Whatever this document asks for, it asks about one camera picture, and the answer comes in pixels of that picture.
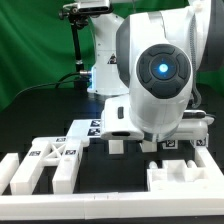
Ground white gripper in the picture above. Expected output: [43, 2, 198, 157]
[99, 99, 214, 142]

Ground white chair seat part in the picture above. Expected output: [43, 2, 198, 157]
[147, 160, 211, 192]

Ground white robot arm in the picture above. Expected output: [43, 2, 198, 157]
[90, 0, 224, 142]

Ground white tagged cube left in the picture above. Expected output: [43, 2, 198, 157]
[162, 140, 178, 149]

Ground white tagged cube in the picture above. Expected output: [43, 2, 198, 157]
[191, 136, 209, 148]
[162, 140, 178, 149]

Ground white tagged cube right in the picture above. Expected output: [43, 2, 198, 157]
[191, 136, 209, 148]

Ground green backdrop curtain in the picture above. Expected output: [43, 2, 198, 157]
[0, 0, 224, 111]

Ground white U-shaped obstacle fence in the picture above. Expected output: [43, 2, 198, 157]
[0, 148, 224, 220]

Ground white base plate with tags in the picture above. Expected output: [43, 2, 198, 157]
[66, 119, 100, 138]

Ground white chair back frame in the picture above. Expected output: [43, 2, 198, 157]
[10, 137, 90, 195]

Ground black cables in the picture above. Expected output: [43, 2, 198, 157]
[13, 73, 88, 99]

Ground black camera stand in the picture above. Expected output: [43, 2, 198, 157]
[58, 7, 88, 90]

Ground camera on stand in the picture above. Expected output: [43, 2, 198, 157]
[63, 0, 111, 14]

